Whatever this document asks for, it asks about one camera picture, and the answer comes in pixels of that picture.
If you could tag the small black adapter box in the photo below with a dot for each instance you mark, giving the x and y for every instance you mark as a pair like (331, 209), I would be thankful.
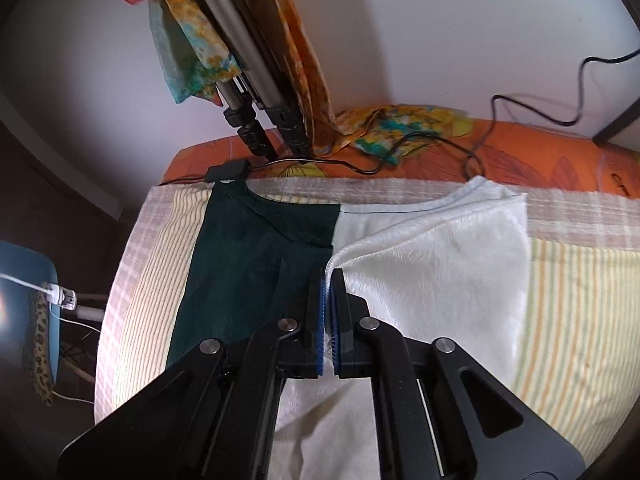
(227, 171)

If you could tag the floral cloth on bed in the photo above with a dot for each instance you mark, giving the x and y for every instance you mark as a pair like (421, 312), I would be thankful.
(400, 127)

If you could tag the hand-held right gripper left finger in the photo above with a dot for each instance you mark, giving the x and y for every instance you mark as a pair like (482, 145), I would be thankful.
(314, 317)

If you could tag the orange patterned hanging cloth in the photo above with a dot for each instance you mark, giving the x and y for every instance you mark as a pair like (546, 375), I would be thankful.
(300, 45)

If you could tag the white fuzzy cloth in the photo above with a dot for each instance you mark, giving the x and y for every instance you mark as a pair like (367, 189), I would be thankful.
(440, 255)

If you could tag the white charger plug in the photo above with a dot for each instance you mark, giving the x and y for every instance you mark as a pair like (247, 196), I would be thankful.
(61, 297)

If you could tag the black and silver tripod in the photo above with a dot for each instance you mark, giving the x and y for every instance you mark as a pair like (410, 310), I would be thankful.
(260, 85)

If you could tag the dark green cloth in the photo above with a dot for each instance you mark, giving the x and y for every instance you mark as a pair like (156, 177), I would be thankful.
(240, 270)

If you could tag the colourful floral scarf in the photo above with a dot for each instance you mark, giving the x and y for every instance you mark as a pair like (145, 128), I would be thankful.
(195, 55)

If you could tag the leopard print cloth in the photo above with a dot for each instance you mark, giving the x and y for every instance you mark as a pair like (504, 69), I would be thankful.
(41, 355)

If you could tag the orange leaf print bedsheet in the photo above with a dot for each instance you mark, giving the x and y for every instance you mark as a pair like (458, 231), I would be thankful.
(530, 152)

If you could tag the striped plaid blanket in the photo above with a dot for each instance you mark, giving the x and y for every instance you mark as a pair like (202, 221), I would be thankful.
(570, 285)

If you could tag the blue chair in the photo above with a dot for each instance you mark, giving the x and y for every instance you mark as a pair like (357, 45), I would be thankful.
(37, 320)

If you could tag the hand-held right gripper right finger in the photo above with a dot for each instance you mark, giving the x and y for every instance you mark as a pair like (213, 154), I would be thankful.
(338, 317)

